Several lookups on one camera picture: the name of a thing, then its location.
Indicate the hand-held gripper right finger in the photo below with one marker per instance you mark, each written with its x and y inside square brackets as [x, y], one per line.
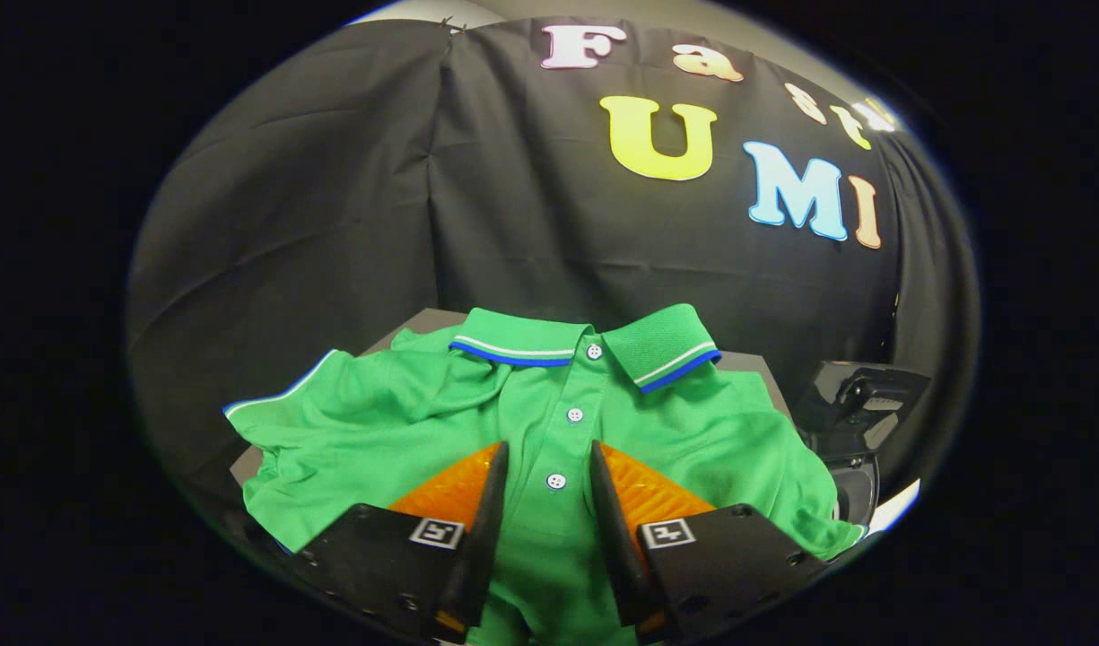
[616, 538]

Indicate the grey cabinet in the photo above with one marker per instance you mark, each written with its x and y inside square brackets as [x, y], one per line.
[428, 320]

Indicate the dark washing machine lid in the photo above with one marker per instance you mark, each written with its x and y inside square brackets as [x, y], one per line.
[872, 395]

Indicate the green polo shirt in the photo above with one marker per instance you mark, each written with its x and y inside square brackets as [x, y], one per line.
[405, 404]

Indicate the white side table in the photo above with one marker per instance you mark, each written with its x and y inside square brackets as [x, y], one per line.
[899, 507]

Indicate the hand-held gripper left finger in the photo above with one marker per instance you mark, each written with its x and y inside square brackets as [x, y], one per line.
[477, 538]

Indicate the dark grey washing machine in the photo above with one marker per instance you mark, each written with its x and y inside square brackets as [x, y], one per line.
[859, 489]

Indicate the black backdrop cloth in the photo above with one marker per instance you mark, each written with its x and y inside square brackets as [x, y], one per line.
[334, 197]

